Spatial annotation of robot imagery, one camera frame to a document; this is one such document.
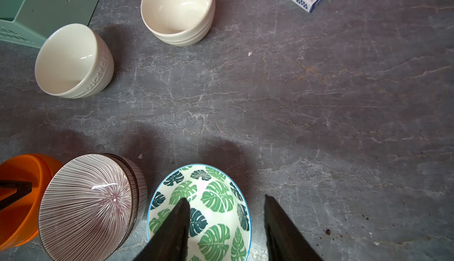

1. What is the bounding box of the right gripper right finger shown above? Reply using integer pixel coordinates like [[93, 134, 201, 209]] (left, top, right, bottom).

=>
[[264, 195, 322, 261]]

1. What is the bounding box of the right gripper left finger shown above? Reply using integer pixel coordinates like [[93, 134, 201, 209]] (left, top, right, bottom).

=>
[[134, 198, 190, 261]]

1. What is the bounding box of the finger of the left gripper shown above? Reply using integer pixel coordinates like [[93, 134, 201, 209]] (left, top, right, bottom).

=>
[[0, 179, 33, 211]]

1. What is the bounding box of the orange bowl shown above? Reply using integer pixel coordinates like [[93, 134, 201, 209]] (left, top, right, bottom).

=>
[[1, 154, 63, 251]]

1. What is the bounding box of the green leaf bowl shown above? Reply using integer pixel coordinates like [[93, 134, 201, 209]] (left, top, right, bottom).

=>
[[147, 164, 252, 261]]

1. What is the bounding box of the cream bowl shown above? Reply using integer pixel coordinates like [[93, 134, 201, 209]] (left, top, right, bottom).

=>
[[140, 0, 216, 47], [34, 23, 115, 99]]

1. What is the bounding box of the purple striped bowl centre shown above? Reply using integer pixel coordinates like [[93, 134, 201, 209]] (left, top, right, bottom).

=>
[[39, 154, 148, 261]]

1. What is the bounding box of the green plastic file organizer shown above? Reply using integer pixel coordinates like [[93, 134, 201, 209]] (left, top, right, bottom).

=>
[[1, 0, 99, 48]]

